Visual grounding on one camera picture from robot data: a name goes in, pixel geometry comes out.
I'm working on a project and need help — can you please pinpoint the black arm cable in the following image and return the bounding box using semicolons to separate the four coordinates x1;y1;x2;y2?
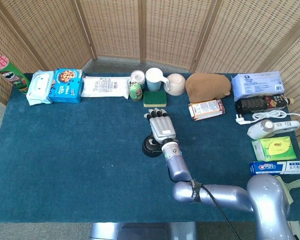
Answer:
167;167;242;240

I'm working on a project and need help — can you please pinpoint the lilac tissue pack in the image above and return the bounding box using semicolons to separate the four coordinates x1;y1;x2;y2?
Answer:
231;71;285;102

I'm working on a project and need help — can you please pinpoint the bamboo folding screen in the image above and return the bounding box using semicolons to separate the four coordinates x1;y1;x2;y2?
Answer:
0;0;300;162

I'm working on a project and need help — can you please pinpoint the green yellow sponge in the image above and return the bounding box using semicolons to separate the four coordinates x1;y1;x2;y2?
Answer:
143;90;168;108

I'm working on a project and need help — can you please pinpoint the green yellow tea box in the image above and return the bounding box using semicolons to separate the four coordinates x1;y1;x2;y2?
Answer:
251;136;297;162

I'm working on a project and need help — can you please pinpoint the white handheld electric device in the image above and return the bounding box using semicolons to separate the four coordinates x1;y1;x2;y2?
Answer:
247;119;300;140

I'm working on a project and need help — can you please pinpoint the cream ceramic cup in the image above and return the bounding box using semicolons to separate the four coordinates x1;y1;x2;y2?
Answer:
166;73;187;96

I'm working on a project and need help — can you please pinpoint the blue cookie box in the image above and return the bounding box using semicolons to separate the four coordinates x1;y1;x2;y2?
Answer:
48;68;85;104

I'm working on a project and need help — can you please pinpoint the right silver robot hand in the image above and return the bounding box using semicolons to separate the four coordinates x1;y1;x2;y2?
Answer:
143;107;178;146

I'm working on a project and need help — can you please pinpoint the brown plush toy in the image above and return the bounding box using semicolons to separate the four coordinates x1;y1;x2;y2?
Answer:
185;72;232;104

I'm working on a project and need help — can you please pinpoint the green Pringles can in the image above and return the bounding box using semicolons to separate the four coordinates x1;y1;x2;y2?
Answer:
0;55;31;95

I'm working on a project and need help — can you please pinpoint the brown orange snack package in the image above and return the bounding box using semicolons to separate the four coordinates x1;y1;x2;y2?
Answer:
188;98;226;122

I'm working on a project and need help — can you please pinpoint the white wet wipes pack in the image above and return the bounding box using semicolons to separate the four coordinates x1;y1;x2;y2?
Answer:
25;70;55;106

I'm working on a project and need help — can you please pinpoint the blue Crest toothpaste box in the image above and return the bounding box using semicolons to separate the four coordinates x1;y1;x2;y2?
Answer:
248;160;300;177

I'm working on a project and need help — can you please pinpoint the white plastic package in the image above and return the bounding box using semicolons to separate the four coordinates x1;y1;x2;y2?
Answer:
80;76;131;100

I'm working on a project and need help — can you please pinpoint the white power cable with plug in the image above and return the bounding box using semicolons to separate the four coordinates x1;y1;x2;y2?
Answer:
235;110;300;131

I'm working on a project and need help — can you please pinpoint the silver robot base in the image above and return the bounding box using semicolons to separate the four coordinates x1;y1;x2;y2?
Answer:
89;221;198;240

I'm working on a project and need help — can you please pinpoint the dark blue table cloth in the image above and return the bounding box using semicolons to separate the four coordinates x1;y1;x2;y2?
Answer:
0;72;300;224

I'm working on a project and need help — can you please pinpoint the light blue cup white handle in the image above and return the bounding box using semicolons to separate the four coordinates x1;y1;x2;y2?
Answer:
145;67;171;92

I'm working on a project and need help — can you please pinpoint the black teapot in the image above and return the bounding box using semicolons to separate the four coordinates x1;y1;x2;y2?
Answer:
141;134;166;158

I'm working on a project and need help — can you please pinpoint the dark snack bag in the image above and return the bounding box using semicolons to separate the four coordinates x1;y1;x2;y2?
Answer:
235;94;295;115

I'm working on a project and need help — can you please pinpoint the small green bottle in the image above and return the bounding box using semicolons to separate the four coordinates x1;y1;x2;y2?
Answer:
129;81;143;102

